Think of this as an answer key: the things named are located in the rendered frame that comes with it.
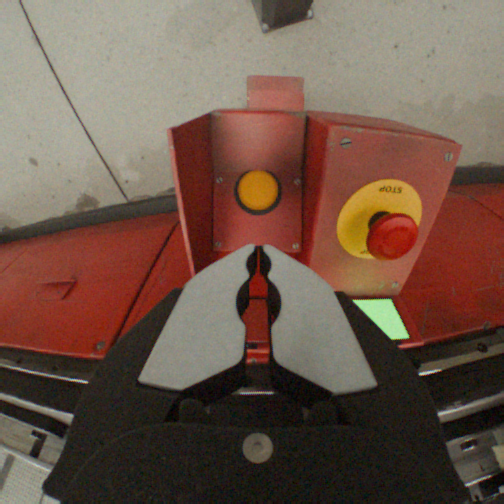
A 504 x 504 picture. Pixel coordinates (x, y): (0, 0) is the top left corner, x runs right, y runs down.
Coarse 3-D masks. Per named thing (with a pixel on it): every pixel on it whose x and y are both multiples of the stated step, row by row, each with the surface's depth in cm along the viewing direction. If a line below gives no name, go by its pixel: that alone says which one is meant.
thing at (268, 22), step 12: (252, 0) 56; (264, 0) 43; (276, 0) 40; (288, 0) 42; (300, 0) 43; (312, 0) 45; (264, 12) 51; (276, 12) 48; (288, 12) 51; (300, 12) 53; (312, 12) 58; (264, 24) 60; (276, 24) 59; (288, 24) 61
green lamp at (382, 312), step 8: (360, 304) 21; (368, 304) 21; (376, 304) 21; (384, 304) 21; (392, 304) 21; (368, 312) 21; (376, 312) 20; (384, 312) 20; (392, 312) 20; (376, 320) 20; (384, 320) 20; (392, 320) 20; (400, 320) 20; (384, 328) 19; (392, 328) 19; (400, 328) 19; (392, 336) 18; (400, 336) 18
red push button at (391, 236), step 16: (368, 224) 17; (384, 224) 15; (400, 224) 14; (416, 224) 15; (368, 240) 16; (384, 240) 15; (400, 240) 15; (416, 240) 15; (384, 256) 16; (400, 256) 16
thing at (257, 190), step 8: (248, 176) 22; (256, 176) 22; (264, 176) 22; (272, 176) 22; (240, 184) 22; (248, 184) 22; (256, 184) 22; (264, 184) 22; (272, 184) 22; (240, 192) 22; (248, 192) 22; (256, 192) 22; (264, 192) 22; (272, 192) 22; (248, 200) 22; (256, 200) 22; (264, 200) 22; (272, 200) 22; (256, 208) 22; (264, 208) 22
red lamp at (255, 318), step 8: (256, 304) 21; (264, 304) 21; (248, 312) 21; (256, 312) 21; (264, 312) 21; (248, 320) 20; (256, 320) 20; (264, 320) 20; (248, 328) 19; (256, 328) 19; (264, 328) 19; (248, 336) 19; (256, 336) 19; (264, 336) 19
